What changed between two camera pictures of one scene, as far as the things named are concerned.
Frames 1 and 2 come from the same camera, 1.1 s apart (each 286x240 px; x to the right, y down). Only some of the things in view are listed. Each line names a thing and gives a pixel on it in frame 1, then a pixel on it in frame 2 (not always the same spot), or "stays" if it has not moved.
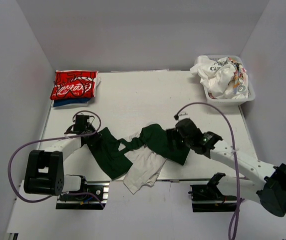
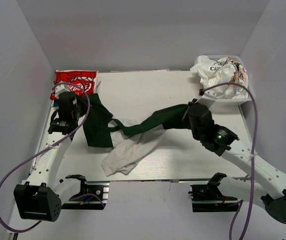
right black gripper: x=173 y=132 → x=189 y=103
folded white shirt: x=97 y=80 stays
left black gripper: x=91 y=127 → x=85 y=109
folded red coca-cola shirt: x=74 y=84 stays
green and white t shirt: x=139 y=158 → x=125 y=137
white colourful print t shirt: x=222 y=77 stays
